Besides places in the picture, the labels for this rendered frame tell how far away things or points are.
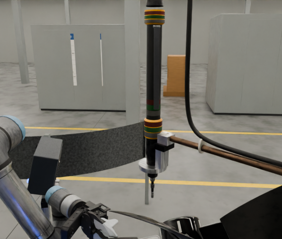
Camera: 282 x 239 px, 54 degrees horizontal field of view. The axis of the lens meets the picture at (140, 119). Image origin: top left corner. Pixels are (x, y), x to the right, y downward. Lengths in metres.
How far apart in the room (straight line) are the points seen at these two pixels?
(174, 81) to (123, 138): 6.16
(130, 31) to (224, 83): 2.81
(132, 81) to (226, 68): 2.58
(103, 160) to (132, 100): 2.45
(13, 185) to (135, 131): 1.91
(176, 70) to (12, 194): 7.91
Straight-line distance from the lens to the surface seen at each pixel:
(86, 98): 6.89
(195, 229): 0.83
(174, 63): 8.58
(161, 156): 0.65
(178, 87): 8.70
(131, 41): 4.80
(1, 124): 1.00
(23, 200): 0.95
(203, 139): 0.58
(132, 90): 4.88
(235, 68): 6.68
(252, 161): 0.54
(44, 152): 1.34
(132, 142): 2.72
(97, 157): 2.59
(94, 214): 0.90
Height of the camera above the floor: 1.74
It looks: 16 degrees down
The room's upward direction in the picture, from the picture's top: straight up
